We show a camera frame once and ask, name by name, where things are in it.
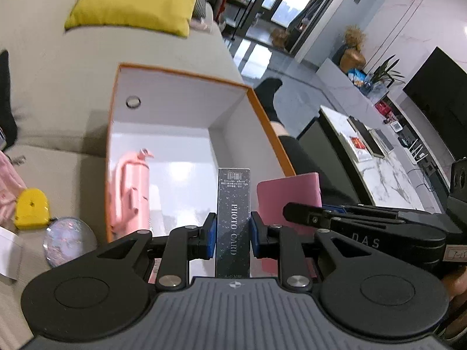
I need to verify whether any beige fabric sofa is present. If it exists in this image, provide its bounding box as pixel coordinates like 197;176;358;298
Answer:
0;0;252;340

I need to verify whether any yellow tape measure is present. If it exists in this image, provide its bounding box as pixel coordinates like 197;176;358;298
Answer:
15;188;52;230

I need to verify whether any dried flower bunch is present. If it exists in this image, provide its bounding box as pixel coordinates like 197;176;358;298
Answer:
344;25;366;50

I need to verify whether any black television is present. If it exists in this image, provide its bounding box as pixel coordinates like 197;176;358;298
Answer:
402;47;467;161

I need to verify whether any round glitter disc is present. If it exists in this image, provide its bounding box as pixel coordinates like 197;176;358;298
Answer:
43;217;98;268

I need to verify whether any checkered pillow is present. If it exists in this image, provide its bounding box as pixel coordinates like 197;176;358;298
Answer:
191;0;210;19

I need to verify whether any yellow pillow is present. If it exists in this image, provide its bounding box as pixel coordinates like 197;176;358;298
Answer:
65;0;199;38

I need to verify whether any black left sock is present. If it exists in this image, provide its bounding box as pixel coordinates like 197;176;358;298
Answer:
0;49;18;150

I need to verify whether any black metal shelf cart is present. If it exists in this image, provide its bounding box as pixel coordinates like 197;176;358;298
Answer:
219;0;261;39

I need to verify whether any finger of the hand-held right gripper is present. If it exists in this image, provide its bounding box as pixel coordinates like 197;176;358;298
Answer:
283;202;398;230
321;204;402;221

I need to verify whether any pink zip pouch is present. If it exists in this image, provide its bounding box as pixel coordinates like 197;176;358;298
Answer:
0;151;26;223

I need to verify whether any black sock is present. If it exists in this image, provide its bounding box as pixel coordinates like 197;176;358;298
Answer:
0;49;18;150
253;78;284;124

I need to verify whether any black photo card box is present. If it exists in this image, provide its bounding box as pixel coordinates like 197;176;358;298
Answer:
215;168;252;279

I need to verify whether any white tv cabinet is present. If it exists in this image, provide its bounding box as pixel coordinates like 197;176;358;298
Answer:
316;58;456;190

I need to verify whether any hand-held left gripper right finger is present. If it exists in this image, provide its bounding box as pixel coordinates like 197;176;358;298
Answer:
249;211;376;292

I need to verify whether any gold vase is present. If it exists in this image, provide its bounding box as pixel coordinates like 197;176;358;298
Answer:
341;47;366;71

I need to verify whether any green potted plant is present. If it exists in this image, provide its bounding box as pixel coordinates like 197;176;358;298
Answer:
370;55;405;88

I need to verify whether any orange cardboard box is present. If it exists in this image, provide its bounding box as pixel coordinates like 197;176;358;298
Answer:
106;64;297;244

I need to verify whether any black right sock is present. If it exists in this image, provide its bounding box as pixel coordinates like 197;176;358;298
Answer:
253;78;284;124

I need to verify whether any marble coffee table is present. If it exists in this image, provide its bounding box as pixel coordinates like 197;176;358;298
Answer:
297;106;449;212

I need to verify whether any black book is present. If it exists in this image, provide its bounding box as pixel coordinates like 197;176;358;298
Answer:
347;116;385;158

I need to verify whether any blue snack bag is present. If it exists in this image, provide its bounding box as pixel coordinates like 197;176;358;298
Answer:
346;69;367;88

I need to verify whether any brown bag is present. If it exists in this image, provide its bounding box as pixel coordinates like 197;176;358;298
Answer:
272;27;290;48

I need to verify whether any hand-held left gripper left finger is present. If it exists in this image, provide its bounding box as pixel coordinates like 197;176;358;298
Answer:
93;211;217;292

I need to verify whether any white router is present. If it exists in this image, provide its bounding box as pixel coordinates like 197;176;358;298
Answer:
409;142;429;165

